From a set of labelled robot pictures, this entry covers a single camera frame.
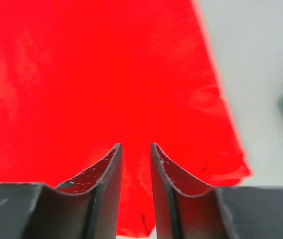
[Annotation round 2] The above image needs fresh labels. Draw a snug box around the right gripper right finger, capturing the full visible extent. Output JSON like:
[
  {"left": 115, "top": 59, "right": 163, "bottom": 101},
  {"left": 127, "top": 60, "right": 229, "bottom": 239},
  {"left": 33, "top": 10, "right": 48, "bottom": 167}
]
[{"left": 151, "top": 143, "right": 213, "bottom": 239}]

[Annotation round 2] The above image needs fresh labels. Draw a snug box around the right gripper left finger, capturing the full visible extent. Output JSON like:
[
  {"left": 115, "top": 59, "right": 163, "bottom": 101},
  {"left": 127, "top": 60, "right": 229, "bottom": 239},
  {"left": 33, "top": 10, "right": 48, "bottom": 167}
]
[{"left": 57, "top": 143, "right": 123, "bottom": 239}]

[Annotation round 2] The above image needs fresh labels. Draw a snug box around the red t shirt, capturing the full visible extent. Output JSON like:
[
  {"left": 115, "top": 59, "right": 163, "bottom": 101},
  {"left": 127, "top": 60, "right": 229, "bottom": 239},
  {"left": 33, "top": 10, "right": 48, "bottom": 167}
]
[{"left": 0, "top": 0, "right": 251, "bottom": 238}]

